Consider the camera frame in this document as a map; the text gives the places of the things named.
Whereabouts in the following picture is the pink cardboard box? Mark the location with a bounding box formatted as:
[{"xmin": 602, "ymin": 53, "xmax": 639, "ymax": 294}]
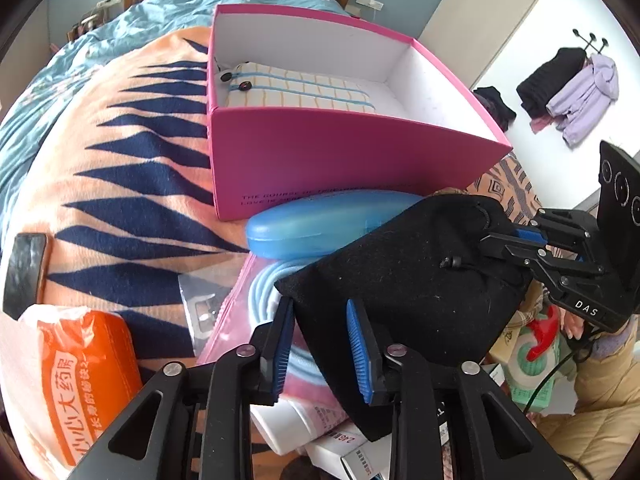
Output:
[{"xmin": 206, "ymin": 3, "xmax": 514, "ymax": 222}]

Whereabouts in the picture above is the white plastic bottle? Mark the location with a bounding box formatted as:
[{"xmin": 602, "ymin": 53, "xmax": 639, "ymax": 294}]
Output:
[{"xmin": 249, "ymin": 399, "xmax": 352, "ymax": 457}]

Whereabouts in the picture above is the person's tan jacket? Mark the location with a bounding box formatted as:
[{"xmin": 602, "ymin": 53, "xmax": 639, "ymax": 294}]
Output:
[{"xmin": 536, "ymin": 402, "xmax": 640, "ymax": 480}]

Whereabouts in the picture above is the black hanging garment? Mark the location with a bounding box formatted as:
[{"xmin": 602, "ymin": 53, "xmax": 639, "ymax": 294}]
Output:
[{"xmin": 516, "ymin": 47, "xmax": 588, "ymax": 116}]

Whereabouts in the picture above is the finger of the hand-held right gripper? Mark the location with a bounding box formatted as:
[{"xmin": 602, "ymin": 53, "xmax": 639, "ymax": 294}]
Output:
[
  {"xmin": 479, "ymin": 227, "xmax": 608, "ymax": 282},
  {"xmin": 532, "ymin": 207, "xmax": 602, "ymax": 256}
]

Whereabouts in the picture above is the person's right forearm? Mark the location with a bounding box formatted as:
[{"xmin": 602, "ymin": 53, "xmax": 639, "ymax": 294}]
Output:
[{"xmin": 572, "ymin": 317, "xmax": 640, "ymax": 413}]

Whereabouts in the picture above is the green white box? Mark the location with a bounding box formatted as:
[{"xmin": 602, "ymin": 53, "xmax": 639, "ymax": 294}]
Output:
[{"xmin": 487, "ymin": 327, "xmax": 563, "ymax": 413}]

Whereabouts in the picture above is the blue patterned quilt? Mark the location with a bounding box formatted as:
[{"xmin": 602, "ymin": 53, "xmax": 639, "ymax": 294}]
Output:
[{"xmin": 0, "ymin": 0, "xmax": 353, "ymax": 173}]

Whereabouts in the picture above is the checkered fabric pouch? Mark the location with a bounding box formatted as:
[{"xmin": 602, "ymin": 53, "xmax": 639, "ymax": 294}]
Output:
[{"xmin": 215, "ymin": 61, "xmax": 378, "ymax": 113}]

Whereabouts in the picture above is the orange plastic bag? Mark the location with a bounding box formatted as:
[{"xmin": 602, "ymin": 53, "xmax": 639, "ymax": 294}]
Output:
[{"xmin": 10, "ymin": 305, "xmax": 146, "ymax": 478}]

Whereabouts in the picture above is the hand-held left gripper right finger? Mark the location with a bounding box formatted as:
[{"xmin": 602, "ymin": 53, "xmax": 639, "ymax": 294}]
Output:
[{"xmin": 346, "ymin": 298, "xmax": 576, "ymax": 480}]

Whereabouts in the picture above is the blue glasses case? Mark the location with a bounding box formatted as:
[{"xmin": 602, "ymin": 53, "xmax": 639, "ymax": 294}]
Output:
[{"xmin": 245, "ymin": 189, "xmax": 426, "ymax": 260}]

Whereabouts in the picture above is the beige door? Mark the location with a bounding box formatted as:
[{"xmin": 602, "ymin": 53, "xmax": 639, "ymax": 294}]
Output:
[{"xmin": 419, "ymin": 0, "xmax": 560, "ymax": 92}]

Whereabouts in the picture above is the clear plastic bag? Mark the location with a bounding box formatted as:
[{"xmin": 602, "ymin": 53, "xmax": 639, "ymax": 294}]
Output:
[{"xmin": 178, "ymin": 264, "xmax": 247, "ymax": 359}]

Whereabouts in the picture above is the dark clothing pile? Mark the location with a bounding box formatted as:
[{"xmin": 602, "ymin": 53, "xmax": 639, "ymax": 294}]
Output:
[{"xmin": 472, "ymin": 86, "xmax": 517, "ymax": 133}]

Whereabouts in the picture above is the orange geometric patterned cloth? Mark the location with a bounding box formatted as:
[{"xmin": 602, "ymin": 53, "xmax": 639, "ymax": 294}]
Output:
[{"xmin": 435, "ymin": 152, "xmax": 545, "ymax": 228}]

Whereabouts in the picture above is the black phone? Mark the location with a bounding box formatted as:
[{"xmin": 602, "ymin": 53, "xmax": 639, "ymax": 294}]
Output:
[{"xmin": 2, "ymin": 232, "xmax": 52, "ymax": 322}]

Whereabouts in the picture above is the black drawstring pouch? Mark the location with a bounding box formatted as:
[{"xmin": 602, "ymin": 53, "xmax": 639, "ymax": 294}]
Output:
[{"xmin": 274, "ymin": 192, "xmax": 533, "ymax": 442}]

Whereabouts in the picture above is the orange navy striped blanket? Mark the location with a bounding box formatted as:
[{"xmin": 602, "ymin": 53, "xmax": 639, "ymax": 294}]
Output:
[{"xmin": 0, "ymin": 25, "xmax": 286, "ymax": 480}]

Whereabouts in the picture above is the black coat rack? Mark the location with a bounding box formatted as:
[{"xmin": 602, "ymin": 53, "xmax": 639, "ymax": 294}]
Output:
[{"xmin": 573, "ymin": 28, "xmax": 610, "ymax": 57}]

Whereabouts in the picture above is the bagged light blue cable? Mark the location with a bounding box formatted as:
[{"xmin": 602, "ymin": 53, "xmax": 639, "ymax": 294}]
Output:
[{"xmin": 196, "ymin": 252, "xmax": 351, "ymax": 426}]

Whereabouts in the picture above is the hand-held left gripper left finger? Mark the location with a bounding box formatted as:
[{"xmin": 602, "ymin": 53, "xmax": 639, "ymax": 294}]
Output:
[{"xmin": 65, "ymin": 296, "xmax": 296, "ymax": 480}]

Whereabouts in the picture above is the purple hanging jacket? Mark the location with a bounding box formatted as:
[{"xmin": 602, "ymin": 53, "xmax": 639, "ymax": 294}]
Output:
[{"xmin": 545, "ymin": 55, "xmax": 621, "ymax": 148}]

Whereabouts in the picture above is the black cable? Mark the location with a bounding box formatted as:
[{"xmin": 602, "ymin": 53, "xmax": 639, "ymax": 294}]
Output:
[{"xmin": 522, "ymin": 325, "xmax": 596, "ymax": 413}]

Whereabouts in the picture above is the light blue coiled cable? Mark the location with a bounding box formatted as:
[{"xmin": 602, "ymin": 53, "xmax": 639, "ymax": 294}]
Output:
[{"xmin": 247, "ymin": 259, "xmax": 336, "ymax": 386}]

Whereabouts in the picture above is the white medicine box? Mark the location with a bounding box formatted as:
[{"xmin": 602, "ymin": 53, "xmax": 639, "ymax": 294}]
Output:
[
  {"xmin": 304, "ymin": 420, "xmax": 376, "ymax": 478},
  {"xmin": 341, "ymin": 447, "xmax": 395, "ymax": 480}
]

